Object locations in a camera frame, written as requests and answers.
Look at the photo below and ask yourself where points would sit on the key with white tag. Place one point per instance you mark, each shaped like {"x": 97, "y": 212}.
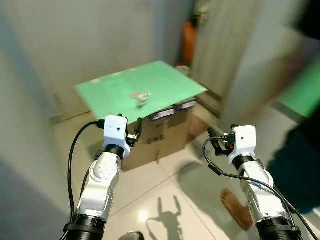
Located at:
{"x": 140, "y": 95}

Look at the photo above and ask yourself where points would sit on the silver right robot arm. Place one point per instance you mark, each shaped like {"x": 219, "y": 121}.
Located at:
{"x": 255, "y": 185}

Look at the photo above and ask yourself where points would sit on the wooden door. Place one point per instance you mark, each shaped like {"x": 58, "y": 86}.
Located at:
{"x": 225, "y": 45}

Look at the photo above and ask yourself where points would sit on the person's bare foot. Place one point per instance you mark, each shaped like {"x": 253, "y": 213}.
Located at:
{"x": 237, "y": 207}

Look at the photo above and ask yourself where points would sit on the green board on box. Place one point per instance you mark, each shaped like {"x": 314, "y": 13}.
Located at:
{"x": 125, "y": 82}

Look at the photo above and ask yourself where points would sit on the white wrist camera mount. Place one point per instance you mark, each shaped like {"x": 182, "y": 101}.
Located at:
{"x": 115, "y": 130}
{"x": 244, "y": 137}

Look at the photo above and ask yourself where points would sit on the white plastic jug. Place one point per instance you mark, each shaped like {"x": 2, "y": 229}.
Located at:
{"x": 183, "y": 69}

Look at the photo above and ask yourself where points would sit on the person in dark clothes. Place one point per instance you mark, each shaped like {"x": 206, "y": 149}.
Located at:
{"x": 297, "y": 170}

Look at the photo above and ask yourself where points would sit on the silver key bunch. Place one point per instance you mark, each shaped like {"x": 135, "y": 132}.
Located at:
{"x": 141, "y": 103}

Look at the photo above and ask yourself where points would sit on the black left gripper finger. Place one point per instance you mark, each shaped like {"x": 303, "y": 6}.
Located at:
{"x": 139, "y": 127}

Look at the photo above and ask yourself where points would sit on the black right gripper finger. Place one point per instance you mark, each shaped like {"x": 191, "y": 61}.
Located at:
{"x": 214, "y": 133}

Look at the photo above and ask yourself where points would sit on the orange bag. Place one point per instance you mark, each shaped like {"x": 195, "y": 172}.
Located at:
{"x": 188, "y": 42}

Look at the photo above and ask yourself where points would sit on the green wall board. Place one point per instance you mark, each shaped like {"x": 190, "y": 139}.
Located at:
{"x": 302, "y": 90}

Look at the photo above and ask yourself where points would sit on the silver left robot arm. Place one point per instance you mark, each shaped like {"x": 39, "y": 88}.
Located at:
{"x": 100, "y": 180}

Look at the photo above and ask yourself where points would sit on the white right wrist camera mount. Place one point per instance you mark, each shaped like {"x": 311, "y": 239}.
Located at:
{"x": 244, "y": 137}

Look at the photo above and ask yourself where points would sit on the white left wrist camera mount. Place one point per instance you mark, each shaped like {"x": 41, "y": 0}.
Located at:
{"x": 115, "y": 130}

